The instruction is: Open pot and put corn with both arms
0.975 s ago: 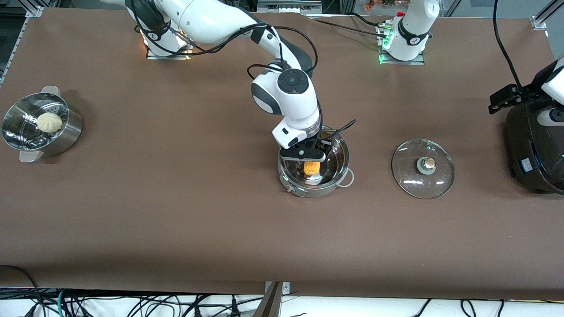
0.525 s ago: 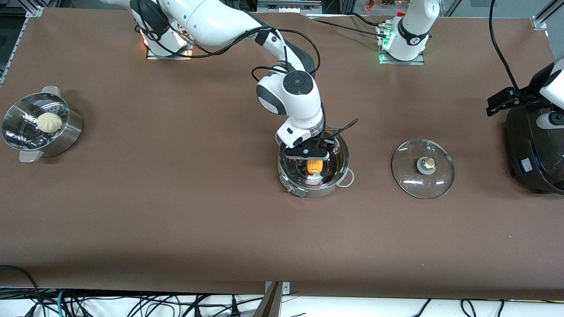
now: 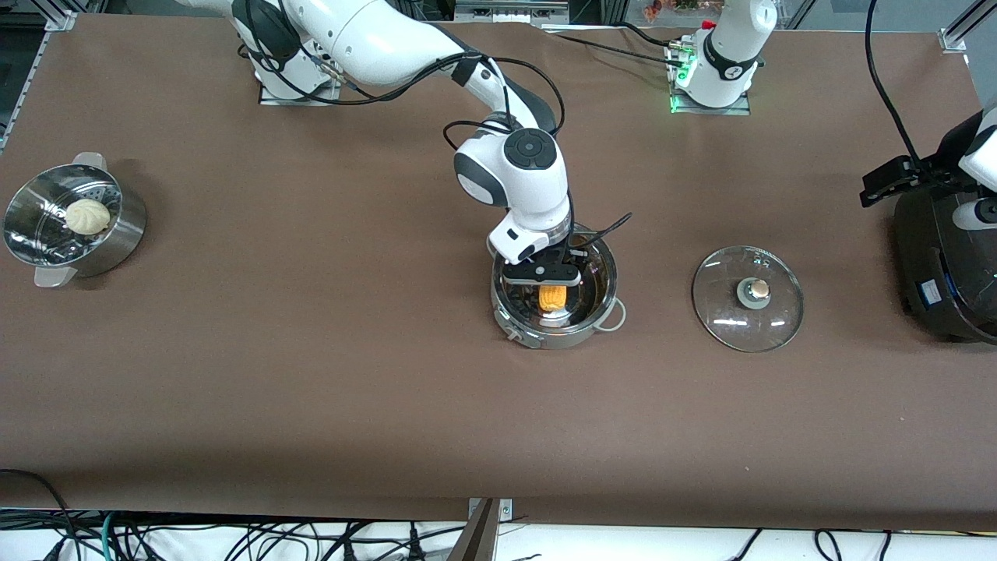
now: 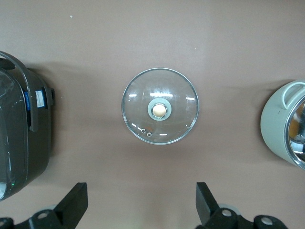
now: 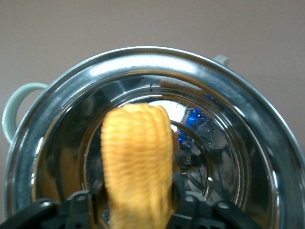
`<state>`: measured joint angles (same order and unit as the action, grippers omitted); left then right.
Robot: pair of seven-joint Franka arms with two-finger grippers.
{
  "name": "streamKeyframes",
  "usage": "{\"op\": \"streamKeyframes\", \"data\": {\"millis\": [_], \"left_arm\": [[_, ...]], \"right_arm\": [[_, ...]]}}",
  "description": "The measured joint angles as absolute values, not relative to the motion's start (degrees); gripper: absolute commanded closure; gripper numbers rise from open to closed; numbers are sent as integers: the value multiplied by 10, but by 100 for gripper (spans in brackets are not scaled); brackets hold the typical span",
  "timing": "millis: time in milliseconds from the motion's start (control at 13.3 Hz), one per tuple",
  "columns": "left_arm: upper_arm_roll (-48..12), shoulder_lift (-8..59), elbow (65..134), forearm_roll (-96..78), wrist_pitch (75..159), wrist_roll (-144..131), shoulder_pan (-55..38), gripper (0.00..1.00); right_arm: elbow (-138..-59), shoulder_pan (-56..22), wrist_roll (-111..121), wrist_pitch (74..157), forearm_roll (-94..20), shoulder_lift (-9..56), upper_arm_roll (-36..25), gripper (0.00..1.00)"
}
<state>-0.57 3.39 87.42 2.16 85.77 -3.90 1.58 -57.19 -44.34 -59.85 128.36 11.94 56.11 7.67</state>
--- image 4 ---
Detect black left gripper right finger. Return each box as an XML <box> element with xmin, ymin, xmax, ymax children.
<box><xmin>195</xmin><ymin>182</ymin><xmax>254</xmax><ymax>229</ymax></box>

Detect black rice cooker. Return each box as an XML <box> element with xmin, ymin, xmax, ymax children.
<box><xmin>0</xmin><ymin>50</ymin><xmax>55</xmax><ymax>203</ymax></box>

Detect steel electric pot grey handles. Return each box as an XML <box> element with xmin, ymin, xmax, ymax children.
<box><xmin>260</xmin><ymin>80</ymin><xmax>305</xmax><ymax>170</ymax></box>

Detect round glass pot lid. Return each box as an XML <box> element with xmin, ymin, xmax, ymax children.
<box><xmin>121</xmin><ymin>68</ymin><xmax>200</xmax><ymax>146</ymax></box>

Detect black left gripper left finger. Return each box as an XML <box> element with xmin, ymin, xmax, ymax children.
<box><xmin>15</xmin><ymin>182</ymin><xmax>88</xmax><ymax>229</ymax></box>

